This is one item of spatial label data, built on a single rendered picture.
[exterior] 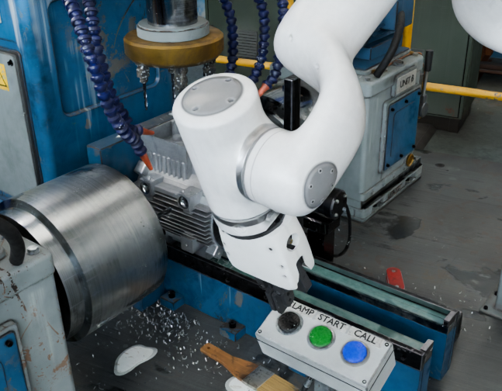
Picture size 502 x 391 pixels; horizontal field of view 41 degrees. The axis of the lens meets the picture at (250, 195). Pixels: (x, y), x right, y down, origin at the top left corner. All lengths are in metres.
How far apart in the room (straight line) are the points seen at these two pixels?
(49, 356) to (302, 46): 0.57
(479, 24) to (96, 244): 0.62
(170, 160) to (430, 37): 3.19
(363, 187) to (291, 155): 1.04
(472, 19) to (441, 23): 3.33
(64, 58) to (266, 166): 0.78
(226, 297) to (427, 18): 3.21
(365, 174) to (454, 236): 0.26
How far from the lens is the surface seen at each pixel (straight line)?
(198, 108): 0.62
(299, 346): 0.88
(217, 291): 1.30
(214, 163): 0.63
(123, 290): 1.06
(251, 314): 1.27
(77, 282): 1.01
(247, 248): 0.75
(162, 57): 1.16
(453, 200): 1.83
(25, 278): 0.91
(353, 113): 0.63
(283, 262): 0.74
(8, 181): 1.49
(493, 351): 1.33
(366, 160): 1.61
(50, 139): 1.33
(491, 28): 0.94
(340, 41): 0.69
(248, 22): 4.72
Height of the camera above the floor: 1.63
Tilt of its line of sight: 27 degrees down
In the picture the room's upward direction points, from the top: 1 degrees counter-clockwise
